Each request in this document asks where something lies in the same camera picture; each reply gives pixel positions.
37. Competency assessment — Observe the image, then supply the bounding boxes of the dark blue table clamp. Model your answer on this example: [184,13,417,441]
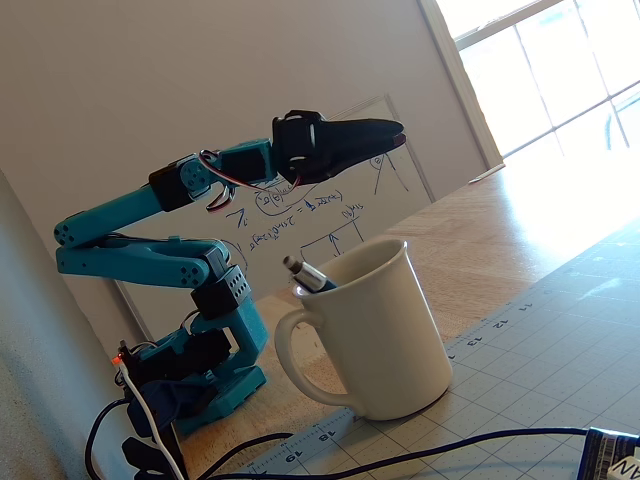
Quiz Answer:
[121,378,221,480]

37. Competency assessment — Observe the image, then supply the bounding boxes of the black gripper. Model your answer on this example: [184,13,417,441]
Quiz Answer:
[271,109,408,186]

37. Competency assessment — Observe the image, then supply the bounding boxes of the short black cable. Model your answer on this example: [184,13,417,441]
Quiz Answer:
[192,431,295,480]

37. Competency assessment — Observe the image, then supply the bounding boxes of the white ceramic mug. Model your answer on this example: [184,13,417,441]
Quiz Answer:
[273,238,455,422]

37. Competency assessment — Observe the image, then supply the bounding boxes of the white window frame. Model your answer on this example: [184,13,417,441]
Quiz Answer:
[417,0,640,172]

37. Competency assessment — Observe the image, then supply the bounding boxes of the whiteboard with blue writing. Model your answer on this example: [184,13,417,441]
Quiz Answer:
[112,93,435,346]

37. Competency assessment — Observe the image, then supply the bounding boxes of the blue pen with silver end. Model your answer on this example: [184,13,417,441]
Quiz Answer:
[282,255,340,296]

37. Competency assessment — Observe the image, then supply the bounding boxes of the white cable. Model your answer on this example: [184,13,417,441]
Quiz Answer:
[117,363,187,480]

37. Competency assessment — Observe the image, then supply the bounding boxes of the long black cable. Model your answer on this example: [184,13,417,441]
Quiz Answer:
[209,426,591,480]

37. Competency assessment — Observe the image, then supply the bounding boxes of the looped black cable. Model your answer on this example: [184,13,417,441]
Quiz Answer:
[83,397,132,480]

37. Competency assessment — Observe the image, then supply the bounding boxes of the black box with white label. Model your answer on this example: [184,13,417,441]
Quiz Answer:
[576,426,640,480]

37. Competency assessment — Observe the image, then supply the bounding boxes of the red white servo wire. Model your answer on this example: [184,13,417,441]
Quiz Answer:
[198,149,302,214]

